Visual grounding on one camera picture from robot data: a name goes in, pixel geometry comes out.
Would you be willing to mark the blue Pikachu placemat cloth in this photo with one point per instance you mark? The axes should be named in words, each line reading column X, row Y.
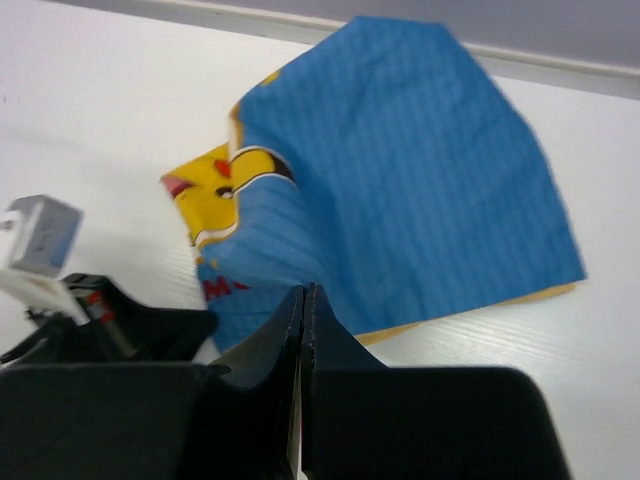
column 386, row 166

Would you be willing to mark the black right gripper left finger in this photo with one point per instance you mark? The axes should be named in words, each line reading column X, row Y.
column 230, row 419

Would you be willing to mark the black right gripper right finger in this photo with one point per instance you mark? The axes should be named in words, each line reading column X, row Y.
column 362, row 419

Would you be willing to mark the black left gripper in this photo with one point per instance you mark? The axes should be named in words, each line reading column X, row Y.
column 119, row 329

